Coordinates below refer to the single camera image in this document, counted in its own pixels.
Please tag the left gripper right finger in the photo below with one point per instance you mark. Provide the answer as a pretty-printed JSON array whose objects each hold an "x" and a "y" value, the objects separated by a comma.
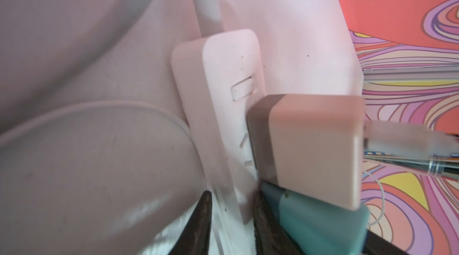
[{"x": 270, "y": 237}]

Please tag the white power strip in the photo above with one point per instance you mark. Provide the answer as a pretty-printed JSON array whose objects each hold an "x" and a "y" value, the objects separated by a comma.
[{"x": 219, "y": 78}]

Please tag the pink usb charger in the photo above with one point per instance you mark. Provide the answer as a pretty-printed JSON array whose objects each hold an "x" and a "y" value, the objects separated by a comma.
[{"x": 310, "y": 144}]

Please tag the pencil holder cup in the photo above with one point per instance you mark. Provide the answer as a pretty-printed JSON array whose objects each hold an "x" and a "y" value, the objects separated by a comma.
[{"x": 444, "y": 167}]

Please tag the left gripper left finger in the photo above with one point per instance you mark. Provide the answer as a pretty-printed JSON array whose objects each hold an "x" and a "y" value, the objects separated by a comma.
[{"x": 195, "y": 238}]

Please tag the teal usb charger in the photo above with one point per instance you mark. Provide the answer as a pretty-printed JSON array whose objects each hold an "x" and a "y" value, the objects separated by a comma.
[{"x": 317, "y": 227}]

